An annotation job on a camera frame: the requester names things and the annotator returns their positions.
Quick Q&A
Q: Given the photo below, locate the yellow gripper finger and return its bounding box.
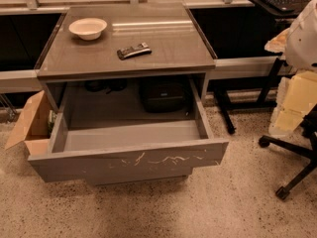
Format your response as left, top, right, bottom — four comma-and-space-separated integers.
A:
268, 71, 317, 137
264, 29, 289, 54

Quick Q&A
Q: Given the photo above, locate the dark rxbar chocolate wrapper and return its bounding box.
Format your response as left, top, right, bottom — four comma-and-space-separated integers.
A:
117, 43, 152, 60

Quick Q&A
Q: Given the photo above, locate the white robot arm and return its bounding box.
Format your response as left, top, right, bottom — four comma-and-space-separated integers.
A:
264, 0, 317, 137

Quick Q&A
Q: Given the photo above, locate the grey cabinet with glossy top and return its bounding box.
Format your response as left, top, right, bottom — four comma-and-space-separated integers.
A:
37, 3, 215, 110

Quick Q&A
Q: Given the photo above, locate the open grey top drawer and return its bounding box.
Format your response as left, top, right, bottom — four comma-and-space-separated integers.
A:
29, 80, 229, 185

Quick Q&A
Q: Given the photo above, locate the black laptop stand table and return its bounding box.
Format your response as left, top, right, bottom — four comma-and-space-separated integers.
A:
212, 0, 317, 135

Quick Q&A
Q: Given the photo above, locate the black office chair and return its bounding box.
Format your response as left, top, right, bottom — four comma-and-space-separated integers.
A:
258, 104, 317, 202

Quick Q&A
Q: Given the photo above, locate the white paper bowl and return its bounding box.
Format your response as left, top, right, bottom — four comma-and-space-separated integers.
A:
68, 18, 107, 41

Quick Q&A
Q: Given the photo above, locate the open cardboard box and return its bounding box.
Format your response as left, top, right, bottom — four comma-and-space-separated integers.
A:
5, 90, 52, 156

